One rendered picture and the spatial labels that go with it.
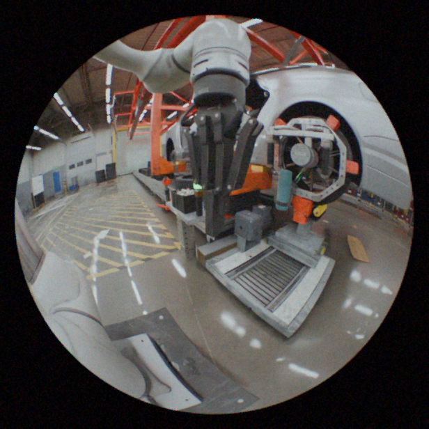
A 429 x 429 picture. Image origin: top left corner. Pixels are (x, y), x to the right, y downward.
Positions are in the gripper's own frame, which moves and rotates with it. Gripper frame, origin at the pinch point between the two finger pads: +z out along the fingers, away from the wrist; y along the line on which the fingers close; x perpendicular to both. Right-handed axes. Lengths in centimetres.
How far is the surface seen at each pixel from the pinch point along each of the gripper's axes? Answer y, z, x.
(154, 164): -231, -2, 105
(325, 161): 18, -14, 57
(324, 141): 17, -24, 57
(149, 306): -43, 72, -8
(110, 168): -826, 4, 113
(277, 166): -16, -7, 89
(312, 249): 25, 46, 85
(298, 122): 0, -41, 84
